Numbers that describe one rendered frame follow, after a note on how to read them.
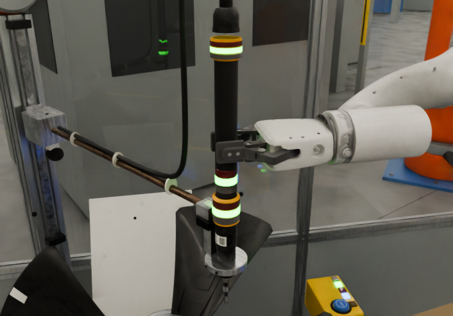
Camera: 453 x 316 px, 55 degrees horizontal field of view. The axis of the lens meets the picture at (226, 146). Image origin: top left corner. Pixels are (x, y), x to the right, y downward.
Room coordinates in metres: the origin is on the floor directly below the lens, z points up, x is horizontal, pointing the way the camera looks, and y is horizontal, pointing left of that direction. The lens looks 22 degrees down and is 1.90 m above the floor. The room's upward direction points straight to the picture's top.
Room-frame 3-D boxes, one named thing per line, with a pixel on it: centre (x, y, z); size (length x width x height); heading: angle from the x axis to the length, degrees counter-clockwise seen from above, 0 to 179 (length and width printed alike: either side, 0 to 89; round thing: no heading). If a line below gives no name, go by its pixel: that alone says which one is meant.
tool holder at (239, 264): (0.61, 0.01, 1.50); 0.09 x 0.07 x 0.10; 46
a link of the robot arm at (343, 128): (0.64, -0.17, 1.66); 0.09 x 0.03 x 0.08; 12
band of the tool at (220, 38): (0.60, 0.00, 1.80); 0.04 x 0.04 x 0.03
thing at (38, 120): (1.03, 0.45, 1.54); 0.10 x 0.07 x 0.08; 46
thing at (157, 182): (0.81, 0.22, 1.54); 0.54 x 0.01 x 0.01; 46
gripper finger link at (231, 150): (0.57, -0.02, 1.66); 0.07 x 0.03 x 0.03; 102
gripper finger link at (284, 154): (0.58, -0.08, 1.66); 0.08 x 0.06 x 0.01; 161
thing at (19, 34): (1.07, 0.49, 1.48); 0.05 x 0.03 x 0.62; 136
